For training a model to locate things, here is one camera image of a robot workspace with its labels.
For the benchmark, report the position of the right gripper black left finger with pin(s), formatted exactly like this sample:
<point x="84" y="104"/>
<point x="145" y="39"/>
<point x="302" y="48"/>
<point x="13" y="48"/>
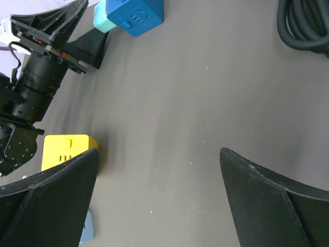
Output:
<point x="49" y="208"/>

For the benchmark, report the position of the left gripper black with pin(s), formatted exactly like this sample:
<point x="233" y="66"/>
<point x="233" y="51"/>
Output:
<point x="46" y="34"/>

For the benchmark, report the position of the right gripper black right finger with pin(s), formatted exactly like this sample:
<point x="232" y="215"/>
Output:
<point x="270" y="209"/>

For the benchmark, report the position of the light blue plug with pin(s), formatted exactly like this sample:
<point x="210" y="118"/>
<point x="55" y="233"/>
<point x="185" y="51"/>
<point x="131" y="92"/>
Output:
<point x="88" y="232"/>

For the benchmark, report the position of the yellow cube plug adapter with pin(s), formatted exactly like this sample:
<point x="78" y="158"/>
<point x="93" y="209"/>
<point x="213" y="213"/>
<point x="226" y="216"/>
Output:
<point x="60" y="148"/>

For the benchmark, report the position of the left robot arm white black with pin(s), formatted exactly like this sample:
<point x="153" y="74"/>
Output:
<point x="18" y="137"/>

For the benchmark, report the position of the teal plug on blue cube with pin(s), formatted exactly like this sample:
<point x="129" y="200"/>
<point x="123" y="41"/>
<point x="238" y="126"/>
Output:
<point x="100" y="20"/>

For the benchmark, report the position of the blue cube socket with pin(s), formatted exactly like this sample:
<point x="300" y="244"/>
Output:
<point x="135" y="16"/>

